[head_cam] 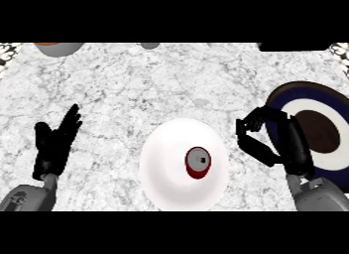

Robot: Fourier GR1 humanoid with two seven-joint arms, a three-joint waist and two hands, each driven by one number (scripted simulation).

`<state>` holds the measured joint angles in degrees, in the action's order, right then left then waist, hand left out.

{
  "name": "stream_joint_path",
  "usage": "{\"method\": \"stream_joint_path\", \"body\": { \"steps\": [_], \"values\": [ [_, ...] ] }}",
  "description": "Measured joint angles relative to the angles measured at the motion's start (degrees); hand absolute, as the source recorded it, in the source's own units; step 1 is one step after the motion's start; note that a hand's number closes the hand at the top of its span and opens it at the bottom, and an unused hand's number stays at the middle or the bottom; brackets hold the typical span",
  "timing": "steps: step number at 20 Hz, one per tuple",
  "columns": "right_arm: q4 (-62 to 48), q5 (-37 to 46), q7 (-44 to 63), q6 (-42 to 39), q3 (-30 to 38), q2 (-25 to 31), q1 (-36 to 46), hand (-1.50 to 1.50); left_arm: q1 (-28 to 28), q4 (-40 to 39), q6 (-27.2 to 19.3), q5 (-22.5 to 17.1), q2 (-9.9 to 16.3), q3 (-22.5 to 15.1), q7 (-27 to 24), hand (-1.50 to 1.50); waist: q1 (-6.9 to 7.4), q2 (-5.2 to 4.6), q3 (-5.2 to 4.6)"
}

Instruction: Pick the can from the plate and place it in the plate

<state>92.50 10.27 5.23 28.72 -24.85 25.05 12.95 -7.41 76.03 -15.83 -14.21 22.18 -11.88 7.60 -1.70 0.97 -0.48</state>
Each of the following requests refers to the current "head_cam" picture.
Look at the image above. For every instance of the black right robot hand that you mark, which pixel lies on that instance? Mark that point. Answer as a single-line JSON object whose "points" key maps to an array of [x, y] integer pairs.
{"points": [[289, 145]]}

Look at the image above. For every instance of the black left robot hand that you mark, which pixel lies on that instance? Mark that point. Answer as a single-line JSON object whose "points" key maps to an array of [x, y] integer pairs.
{"points": [[51, 145]]}

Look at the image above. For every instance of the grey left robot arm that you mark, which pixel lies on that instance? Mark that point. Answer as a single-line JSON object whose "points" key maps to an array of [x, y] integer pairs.
{"points": [[31, 195]]}

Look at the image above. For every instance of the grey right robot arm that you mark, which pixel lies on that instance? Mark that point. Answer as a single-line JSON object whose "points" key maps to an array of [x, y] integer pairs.
{"points": [[317, 195]]}

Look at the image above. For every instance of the dark blue ringed plate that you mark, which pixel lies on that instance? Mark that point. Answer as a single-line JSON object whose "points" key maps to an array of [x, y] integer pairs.
{"points": [[328, 132]]}

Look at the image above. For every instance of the red can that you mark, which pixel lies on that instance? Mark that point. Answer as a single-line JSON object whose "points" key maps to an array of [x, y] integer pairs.
{"points": [[198, 162]]}

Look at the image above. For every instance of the white plate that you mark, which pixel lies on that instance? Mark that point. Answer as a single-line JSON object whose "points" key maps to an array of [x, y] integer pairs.
{"points": [[183, 165]]}

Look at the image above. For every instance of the grey bowl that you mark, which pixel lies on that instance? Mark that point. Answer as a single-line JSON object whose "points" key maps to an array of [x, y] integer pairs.
{"points": [[57, 48]]}

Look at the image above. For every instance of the black appliance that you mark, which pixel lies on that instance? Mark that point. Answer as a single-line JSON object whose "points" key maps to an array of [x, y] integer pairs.
{"points": [[294, 46]]}

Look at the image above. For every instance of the small grey object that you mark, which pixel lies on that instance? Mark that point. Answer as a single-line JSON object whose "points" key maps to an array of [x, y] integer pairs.
{"points": [[149, 45]]}

